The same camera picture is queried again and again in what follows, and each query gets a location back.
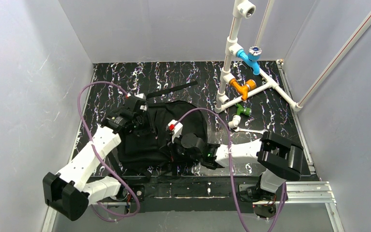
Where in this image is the black student backpack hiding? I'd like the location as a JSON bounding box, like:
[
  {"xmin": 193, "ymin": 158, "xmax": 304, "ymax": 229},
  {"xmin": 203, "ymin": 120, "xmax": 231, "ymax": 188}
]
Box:
[{"xmin": 109, "ymin": 81, "xmax": 209, "ymax": 178}]

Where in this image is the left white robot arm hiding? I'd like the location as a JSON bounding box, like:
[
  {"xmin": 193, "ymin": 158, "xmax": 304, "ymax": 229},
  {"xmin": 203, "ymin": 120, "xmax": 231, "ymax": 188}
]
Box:
[{"xmin": 43, "ymin": 94, "xmax": 147, "ymax": 221}]

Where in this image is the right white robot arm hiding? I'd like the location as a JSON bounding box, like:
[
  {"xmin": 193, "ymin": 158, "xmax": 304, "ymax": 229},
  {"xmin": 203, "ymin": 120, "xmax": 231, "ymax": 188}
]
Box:
[{"xmin": 168, "ymin": 131, "xmax": 304, "ymax": 203}]

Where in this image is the silver open-end wrench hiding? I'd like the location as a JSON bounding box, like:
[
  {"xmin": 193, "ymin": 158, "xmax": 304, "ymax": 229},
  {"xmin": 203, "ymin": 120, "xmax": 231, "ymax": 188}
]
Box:
[{"xmin": 233, "ymin": 127, "xmax": 267, "ymax": 134}]

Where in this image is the green white pipe fitting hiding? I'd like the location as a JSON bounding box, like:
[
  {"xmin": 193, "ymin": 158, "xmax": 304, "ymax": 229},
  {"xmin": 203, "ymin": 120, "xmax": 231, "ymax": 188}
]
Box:
[{"xmin": 228, "ymin": 103, "xmax": 252, "ymax": 129}]

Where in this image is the orange plastic pipe fitting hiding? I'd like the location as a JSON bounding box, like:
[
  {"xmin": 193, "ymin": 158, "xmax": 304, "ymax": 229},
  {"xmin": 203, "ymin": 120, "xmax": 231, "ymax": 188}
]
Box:
[{"xmin": 229, "ymin": 78, "xmax": 257, "ymax": 101}]

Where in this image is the blue plastic faucet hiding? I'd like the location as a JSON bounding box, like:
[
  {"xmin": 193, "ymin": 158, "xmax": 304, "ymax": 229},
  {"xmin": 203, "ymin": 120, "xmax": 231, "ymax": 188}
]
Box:
[{"xmin": 236, "ymin": 46, "xmax": 262, "ymax": 75}]

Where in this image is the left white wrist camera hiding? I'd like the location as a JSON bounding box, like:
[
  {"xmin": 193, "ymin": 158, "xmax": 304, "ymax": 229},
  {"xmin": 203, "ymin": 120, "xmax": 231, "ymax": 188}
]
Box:
[{"xmin": 124, "ymin": 93, "xmax": 147, "ymax": 112}]

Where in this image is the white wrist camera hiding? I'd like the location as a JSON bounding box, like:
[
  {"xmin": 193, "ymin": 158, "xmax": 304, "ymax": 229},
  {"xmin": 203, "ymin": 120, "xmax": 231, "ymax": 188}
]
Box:
[
  {"xmin": 124, "ymin": 93, "xmax": 147, "ymax": 112},
  {"xmin": 167, "ymin": 119, "xmax": 183, "ymax": 144}
]

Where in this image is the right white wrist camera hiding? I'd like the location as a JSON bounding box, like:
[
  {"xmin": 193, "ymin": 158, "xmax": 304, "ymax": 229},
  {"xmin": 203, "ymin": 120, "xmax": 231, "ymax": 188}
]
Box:
[{"xmin": 167, "ymin": 119, "xmax": 183, "ymax": 144}]

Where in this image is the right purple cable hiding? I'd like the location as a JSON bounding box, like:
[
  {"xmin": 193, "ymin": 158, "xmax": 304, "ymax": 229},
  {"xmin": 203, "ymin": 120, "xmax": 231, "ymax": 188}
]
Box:
[{"xmin": 172, "ymin": 107, "xmax": 288, "ymax": 232}]

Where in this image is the purple cable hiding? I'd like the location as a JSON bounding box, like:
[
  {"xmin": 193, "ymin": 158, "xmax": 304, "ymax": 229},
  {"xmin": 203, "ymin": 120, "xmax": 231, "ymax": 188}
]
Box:
[
  {"xmin": 172, "ymin": 107, "xmax": 288, "ymax": 232},
  {"xmin": 77, "ymin": 81, "xmax": 141, "ymax": 223}
]

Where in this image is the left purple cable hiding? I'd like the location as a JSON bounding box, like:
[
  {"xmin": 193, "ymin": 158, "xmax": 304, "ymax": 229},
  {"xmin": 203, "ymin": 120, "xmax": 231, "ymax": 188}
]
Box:
[{"xmin": 77, "ymin": 81, "xmax": 141, "ymax": 223}]

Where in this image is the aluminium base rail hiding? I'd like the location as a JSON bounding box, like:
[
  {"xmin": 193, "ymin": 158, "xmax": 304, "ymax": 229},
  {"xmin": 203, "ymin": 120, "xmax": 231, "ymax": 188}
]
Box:
[{"xmin": 43, "ymin": 176, "xmax": 344, "ymax": 232}]

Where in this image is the white PVC pipe frame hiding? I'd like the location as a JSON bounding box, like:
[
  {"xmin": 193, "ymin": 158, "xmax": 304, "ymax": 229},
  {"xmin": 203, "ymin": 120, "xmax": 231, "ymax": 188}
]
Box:
[{"xmin": 214, "ymin": 0, "xmax": 302, "ymax": 113}]

